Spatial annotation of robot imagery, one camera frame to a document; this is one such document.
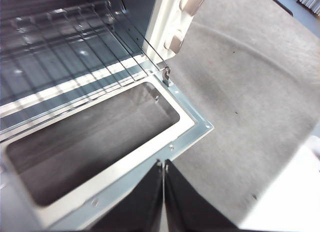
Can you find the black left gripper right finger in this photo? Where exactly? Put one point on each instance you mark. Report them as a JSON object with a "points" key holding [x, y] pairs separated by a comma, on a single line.
{"points": [[190, 207]]}

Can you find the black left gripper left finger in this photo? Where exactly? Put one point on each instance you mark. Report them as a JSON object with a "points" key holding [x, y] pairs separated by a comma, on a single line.
{"points": [[140, 207]]}

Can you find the white Toshiba toaster oven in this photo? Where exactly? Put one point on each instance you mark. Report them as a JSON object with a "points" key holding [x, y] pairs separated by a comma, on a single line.
{"points": [[165, 19]]}

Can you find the white timer knob, straight pointer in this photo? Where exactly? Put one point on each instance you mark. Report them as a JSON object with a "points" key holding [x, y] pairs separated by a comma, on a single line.
{"points": [[175, 42]]}

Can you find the white temperature knob, tilted pointer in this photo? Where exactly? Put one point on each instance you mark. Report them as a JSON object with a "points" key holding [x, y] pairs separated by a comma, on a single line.
{"points": [[193, 2]]}

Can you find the grey ribbed background object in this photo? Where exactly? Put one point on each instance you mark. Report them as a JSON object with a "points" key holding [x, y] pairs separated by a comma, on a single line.
{"points": [[310, 1]]}

